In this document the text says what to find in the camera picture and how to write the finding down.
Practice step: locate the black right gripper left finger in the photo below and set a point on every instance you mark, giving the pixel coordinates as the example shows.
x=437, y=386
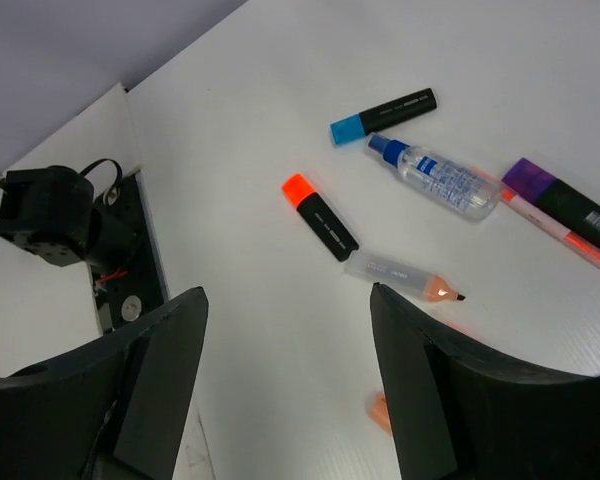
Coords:
x=114, y=408

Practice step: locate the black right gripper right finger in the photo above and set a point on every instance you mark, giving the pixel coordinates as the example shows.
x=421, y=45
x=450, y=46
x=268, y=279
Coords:
x=459, y=409

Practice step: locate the pink orange thin pen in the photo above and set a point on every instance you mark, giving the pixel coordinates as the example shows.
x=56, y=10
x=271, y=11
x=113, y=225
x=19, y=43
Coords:
x=552, y=227

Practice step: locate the purple capped black highlighter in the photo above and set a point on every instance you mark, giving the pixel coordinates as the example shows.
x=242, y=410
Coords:
x=555, y=198

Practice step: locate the orange capped black highlighter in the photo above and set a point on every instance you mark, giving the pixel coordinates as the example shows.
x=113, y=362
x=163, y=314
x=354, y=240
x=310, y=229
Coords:
x=319, y=216

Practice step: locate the blue capped black highlighter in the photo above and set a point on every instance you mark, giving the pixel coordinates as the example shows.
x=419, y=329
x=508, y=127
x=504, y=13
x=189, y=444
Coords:
x=383, y=116

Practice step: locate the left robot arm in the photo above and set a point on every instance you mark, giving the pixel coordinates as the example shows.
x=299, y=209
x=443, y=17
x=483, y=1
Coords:
x=52, y=213

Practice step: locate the orange highlighter cap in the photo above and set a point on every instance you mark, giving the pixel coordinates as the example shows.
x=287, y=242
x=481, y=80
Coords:
x=377, y=409

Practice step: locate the clear uncapped orange highlighter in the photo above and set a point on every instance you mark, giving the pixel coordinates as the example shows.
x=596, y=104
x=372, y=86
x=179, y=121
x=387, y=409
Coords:
x=401, y=277

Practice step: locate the clear spray bottle blue cap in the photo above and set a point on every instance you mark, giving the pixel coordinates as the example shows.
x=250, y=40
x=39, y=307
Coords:
x=466, y=192

